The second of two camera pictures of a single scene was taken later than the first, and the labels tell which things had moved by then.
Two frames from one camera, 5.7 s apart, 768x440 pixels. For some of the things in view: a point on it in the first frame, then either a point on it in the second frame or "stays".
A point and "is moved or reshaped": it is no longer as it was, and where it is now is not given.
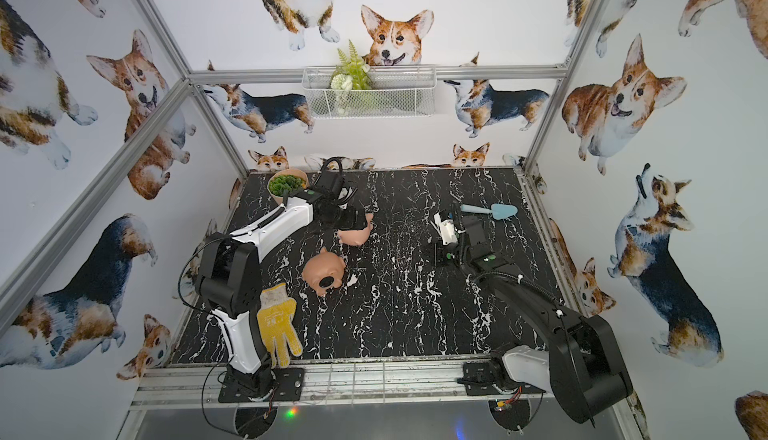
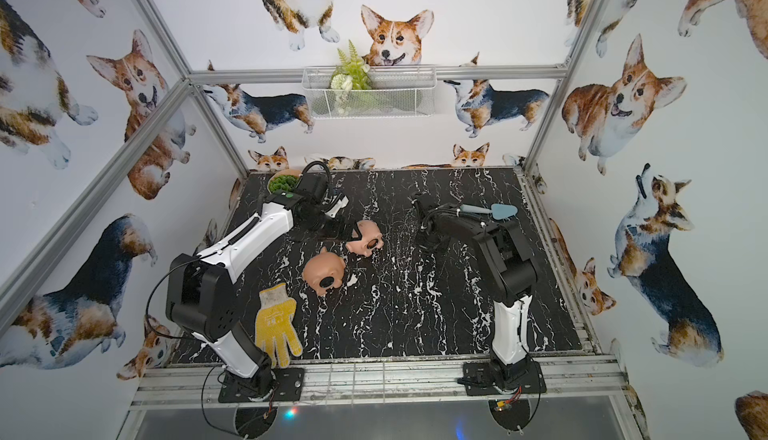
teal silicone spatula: x=499 y=211 stays
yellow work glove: x=275 y=319 stays
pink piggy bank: x=356 y=237 is moved or reshaped
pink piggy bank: x=324 y=271 stays
